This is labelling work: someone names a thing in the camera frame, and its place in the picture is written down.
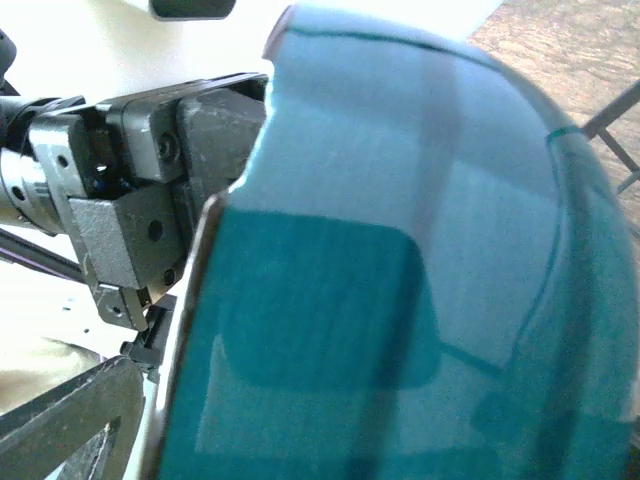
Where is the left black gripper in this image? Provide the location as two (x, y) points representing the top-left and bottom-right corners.
(29, 73), (267, 384)

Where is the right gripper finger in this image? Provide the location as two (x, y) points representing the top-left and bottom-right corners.
(1, 356), (145, 479)

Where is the cream and teal bowl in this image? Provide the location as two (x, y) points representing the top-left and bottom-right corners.
(140, 4), (639, 479)

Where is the black wire dish rack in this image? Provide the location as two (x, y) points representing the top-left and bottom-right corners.
(582, 79), (640, 196)

